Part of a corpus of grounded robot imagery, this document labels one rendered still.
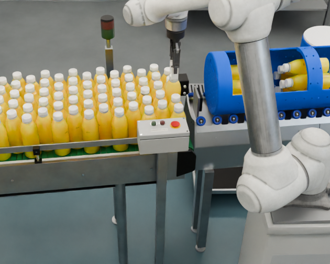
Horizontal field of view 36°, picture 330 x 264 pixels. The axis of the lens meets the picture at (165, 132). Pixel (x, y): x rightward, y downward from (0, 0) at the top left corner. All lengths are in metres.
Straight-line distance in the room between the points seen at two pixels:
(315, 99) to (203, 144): 0.54
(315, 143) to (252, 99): 0.31
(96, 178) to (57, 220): 0.95
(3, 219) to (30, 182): 0.99
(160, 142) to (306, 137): 0.59
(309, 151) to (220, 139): 0.70
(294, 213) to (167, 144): 0.56
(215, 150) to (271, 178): 0.79
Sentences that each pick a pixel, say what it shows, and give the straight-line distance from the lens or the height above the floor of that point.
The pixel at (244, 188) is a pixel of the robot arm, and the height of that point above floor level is 1.21.
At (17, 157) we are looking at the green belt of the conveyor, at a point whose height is 0.90.
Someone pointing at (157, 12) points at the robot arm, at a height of 1.55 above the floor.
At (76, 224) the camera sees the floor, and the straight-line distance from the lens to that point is 3.15.
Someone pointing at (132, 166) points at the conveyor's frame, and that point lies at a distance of 2.25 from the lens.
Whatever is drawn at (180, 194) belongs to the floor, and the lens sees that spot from 3.29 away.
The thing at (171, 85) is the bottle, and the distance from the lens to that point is 2.23.
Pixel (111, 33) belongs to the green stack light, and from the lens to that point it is 2.50.
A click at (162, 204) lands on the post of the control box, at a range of 2.32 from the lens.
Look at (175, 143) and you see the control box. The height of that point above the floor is 1.05.
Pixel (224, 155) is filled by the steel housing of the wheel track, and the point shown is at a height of 0.75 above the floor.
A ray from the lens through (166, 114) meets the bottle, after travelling 2.18.
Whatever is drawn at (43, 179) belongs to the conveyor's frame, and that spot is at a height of 0.80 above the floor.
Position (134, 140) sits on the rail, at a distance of 2.18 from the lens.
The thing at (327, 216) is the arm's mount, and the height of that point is 1.02.
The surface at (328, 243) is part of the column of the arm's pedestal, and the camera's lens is 2.00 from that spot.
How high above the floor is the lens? 2.37
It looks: 39 degrees down
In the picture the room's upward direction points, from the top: 2 degrees clockwise
